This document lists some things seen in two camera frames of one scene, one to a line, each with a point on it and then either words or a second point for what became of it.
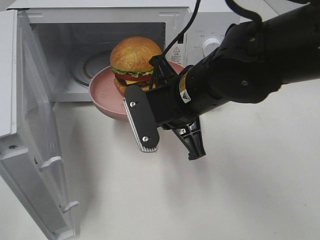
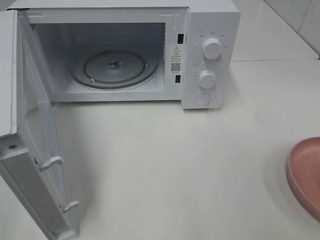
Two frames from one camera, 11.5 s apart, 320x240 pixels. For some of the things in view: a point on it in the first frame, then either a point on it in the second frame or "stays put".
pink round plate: [105, 94] -> [303, 168]
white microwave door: [34, 202] stays put
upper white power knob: [209, 45] stays put
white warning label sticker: [177, 54] stays put
